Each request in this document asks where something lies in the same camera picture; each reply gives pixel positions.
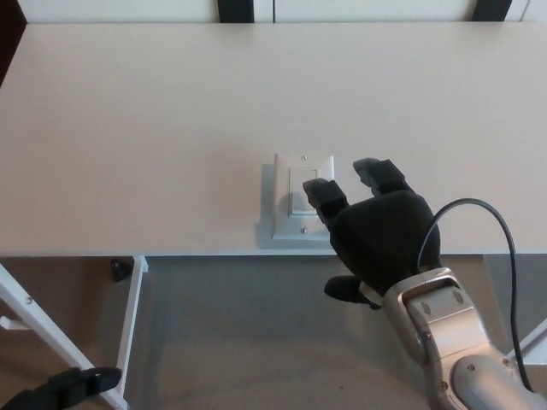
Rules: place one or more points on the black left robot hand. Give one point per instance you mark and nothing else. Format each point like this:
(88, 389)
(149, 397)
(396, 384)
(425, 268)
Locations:
(64, 384)

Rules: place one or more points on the white peg on table leg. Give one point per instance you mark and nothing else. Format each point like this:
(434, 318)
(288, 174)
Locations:
(8, 323)

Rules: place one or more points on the white rocker switch button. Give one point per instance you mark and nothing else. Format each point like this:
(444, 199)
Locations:
(297, 188)

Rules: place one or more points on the small black floor object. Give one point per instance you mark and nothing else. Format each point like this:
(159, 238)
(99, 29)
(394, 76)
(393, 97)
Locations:
(119, 270)

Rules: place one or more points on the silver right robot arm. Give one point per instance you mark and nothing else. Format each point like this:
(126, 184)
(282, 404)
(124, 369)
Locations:
(448, 333)

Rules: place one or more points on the white light switch wall plate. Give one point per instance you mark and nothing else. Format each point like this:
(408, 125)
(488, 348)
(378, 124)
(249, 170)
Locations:
(282, 192)

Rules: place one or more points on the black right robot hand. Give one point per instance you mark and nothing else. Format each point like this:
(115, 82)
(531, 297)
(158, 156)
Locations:
(384, 235)

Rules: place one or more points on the white switch base plate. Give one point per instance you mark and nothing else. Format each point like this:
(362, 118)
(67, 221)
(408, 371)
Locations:
(265, 213)

